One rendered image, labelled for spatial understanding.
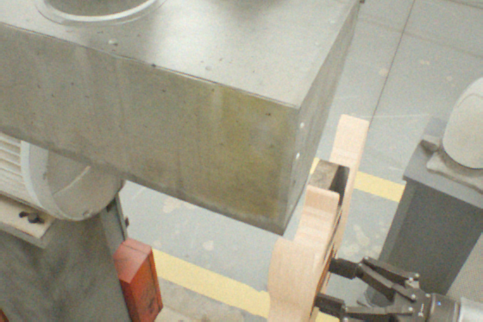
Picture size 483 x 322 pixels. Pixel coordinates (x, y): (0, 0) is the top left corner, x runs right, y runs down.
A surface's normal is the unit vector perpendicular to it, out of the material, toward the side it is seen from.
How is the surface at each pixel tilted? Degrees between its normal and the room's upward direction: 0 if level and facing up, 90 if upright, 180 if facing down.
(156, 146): 90
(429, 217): 90
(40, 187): 81
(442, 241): 90
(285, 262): 69
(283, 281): 84
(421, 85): 0
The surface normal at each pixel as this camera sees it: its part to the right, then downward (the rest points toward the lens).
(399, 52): 0.03, -0.70
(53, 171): 0.64, 0.43
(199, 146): -0.39, 0.65
